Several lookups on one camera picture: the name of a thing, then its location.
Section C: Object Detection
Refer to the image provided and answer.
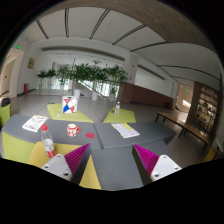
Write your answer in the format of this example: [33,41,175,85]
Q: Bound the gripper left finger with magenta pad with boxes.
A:
[42,144,91,184]

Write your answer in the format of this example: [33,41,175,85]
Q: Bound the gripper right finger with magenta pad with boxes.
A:
[132,144,181,185]

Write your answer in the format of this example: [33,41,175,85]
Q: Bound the clear water bottle red cap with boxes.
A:
[41,124,56,158]

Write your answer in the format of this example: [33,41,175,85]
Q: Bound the far clear water bottle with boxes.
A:
[115,101,120,115]

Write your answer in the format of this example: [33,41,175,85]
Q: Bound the red round coaster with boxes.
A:
[85,133,95,138]

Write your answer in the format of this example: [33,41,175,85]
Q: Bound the white mug red pattern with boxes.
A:
[67,124,81,137]

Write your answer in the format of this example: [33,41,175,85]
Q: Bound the yellow booklet on right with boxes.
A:
[111,123,140,138]

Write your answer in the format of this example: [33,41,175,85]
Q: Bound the long wooden bench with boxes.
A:
[155,112,211,152]

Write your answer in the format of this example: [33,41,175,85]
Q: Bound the magazine on left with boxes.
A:
[22,115,47,132]

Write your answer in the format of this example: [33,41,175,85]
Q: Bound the white cube colourful triangles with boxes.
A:
[62,96,77,113]

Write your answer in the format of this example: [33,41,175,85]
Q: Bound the wooden bookshelf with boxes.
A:
[194,83,221,134]

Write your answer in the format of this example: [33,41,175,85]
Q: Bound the green chair on left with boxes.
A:
[0,98,11,127]

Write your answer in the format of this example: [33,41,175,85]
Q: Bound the potted green plants row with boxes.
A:
[37,60,128,94]

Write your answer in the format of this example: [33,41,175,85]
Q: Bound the red fire extinguisher box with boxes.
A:
[24,83,29,94]

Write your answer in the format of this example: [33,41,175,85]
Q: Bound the framed picture on wall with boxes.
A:
[27,58,36,69]

